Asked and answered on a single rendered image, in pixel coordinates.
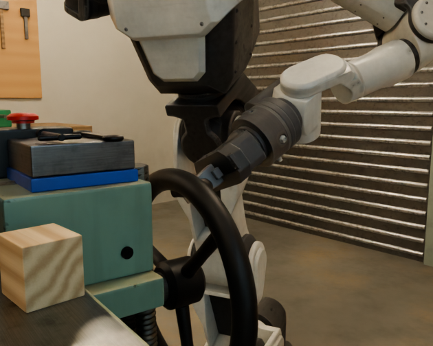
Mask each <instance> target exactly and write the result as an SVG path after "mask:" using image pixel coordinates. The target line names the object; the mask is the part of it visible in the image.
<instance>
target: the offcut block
mask: <svg viewBox="0 0 433 346"><path fill-rule="evenodd" d="M0 272H1V289H2V293H3V294H4V295H5V296H6V297H7V298H9V299H10V300H11V301H12V302H14V303H15V304H16V305H17V306H19V307H20V309H22V310H23V311H24V312H26V313H29V312H33V311H35V310H40V309H42V308H46V307H48V306H51V305H55V304H57V303H62V302H64V301H68V300H70V299H75V298H77V297H81V296H84V295H85V284H84V268H83V254H82V235H80V234H78V233H76V232H73V231H71V230H69V229H66V228H64V227H62V226H59V225H57V224H55V223H51V224H44V225H41V226H36V227H30V228H25V229H19V230H14V231H8V232H3V233H0Z"/></svg>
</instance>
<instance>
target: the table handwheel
mask: <svg viewBox="0 0 433 346"><path fill-rule="evenodd" d="M149 182H150V183H151V191H152V202H153V201H154V199H155V198H156V196H157V195H158V194H160V193H162V192H164V191H166V190H171V191H174V192H177V193H179V194H181V195H182V196H184V197H185V198H187V199H188V200H189V201H190V202H191V203H192V204H193V206H194V207H195V208H196V209H197V211H198V212H199V213H200V215H201V216H202V218H203V219H204V221H205V222H206V224H207V226H208V228H209V230H210V232H211V233H210V235H209V236H208V237H207V238H206V240H205V241H204V242H203V244H202V245H201V246H200V247H199V249H198V250H197V251H196V252H195V254H194V255H193V256H192V257H191V256H184V257H178V258H175V259H170V260H167V259H166V258H165V257H164V256H163V255H162V254H161V253H160V252H159V251H158V250H157V249H156V248H155V247H154V246H153V263H154V265H155V266H156V267H155V270H154V272H155V273H157V274H158V275H160V276H162V277H163V278H164V305H163V306H164V307H165V308H166V309H167V310H174V309H175V312H176V316H177V324H178V328H179V336H180V341H181V346H194V344H193V339H192V327H191V320H190V308H189V305H190V304H193V303H196V302H199V301H200V300H201V299H202V297H203V294H204V292H205V289H206V278H205V275H204V272H203V269H202V267H201V266H202V265H203V264H204V262H205V261H206V260H207V259H208V258H209V256H211V254H213V252H215V250H216V249H217V248H218V250H219V253H220V256H221V259H222V262H223V266H224V269H225V274H226V277H227V284H228V288H229V293H230V305H231V322H232V323H231V335H230V344H229V346H256V343H257V337H258V302H257V295H256V286H255V281H254V276H253V272H252V267H251V264H250V260H249V256H248V254H247V250H246V248H245V245H244V242H243V239H242V237H241V234H240V232H239V230H238V228H237V226H236V223H235V221H234V220H233V218H232V216H231V214H230V213H229V211H228V210H227V208H226V206H225V205H224V203H223V202H222V200H221V199H220V198H219V197H218V196H217V194H216V193H215V192H214V191H213V190H212V189H211V188H210V187H209V186H208V185H207V184H206V183H205V182H203V181H202V180H201V179H200V178H199V177H197V176H195V175H194V174H192V173H190V172H187V171H185V170H181V169H177V168H165V169H161V170H158V171H156V172H153V173H152V174H150V175H149ZM156 326H157V342H158V343H157V346H168V345H167V343H166V341H165V340H164V337H163V336H162V333H161V332H160V330H159V327H158V325H156Z"/></svg>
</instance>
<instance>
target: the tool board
mask: <svg viewBox="0 0 433 346"><path fill-rule="evenodd" d="M0 98H42V86H41V63H40V51H39V39H38V15H37V2H36V0H0Z"/></svg>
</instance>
